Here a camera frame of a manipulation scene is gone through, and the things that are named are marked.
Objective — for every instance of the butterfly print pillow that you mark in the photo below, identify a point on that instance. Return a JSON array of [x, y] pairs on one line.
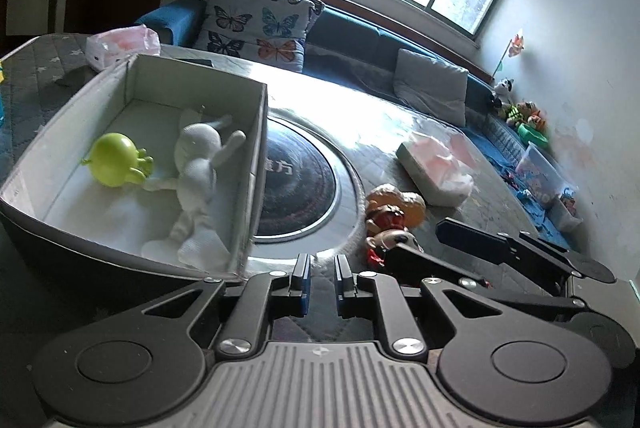
[[255, 18]]

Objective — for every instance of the clear plastic storage bin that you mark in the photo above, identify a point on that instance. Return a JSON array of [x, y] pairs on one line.
[[537, 173], [565, 213]]

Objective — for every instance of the pink plastic bag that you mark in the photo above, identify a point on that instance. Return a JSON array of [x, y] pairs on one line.
[[125, 43]]

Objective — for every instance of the blue spotted tissue box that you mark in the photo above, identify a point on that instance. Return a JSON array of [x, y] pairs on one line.
[[2, 98]]

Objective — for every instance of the red and black toy figure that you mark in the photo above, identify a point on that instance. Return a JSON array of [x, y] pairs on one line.
[[385, 217]]

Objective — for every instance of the pile of colourful toys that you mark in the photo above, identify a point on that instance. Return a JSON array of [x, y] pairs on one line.
[[530, 118]]

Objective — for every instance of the grey cardboard box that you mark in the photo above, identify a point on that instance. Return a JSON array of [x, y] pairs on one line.
[[195, 80]]

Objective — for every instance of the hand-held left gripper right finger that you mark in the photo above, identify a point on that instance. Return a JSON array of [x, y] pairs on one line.
[[343, 293]]

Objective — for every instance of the black-haired toy figure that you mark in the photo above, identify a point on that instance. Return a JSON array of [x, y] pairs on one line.
[[395, 242]]

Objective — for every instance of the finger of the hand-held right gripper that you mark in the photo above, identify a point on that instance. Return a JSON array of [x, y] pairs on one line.
[[470, 238], [430, 265]]

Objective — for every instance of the green plastic alien toy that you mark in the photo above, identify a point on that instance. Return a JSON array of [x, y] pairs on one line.
[[112, 158]]

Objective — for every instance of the colourful pinwheel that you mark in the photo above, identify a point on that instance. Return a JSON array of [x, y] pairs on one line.
[[515, 45]]

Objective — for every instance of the round black cooktop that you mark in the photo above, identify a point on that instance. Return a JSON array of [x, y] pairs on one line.
[[300, 178]]

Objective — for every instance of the black and white plush toy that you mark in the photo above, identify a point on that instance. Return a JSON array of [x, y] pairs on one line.
[[504, 90]]

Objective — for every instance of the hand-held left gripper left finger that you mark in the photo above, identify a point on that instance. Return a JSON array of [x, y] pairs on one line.
[[302, 295]]

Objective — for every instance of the blue sofa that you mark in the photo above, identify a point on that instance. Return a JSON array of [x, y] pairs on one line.
[[350, 43]]

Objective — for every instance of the grey pillow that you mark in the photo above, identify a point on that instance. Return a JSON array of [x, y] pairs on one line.
[[430, 83]]

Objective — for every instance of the white knitted doll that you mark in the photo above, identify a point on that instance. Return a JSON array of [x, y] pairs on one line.
[[197, 163]]

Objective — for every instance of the tan peanut toy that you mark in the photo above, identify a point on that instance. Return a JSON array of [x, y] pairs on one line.
[[400, 200]]

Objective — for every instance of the pink and white tissue pack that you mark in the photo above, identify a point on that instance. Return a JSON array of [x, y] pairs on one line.
[[430, 168]]

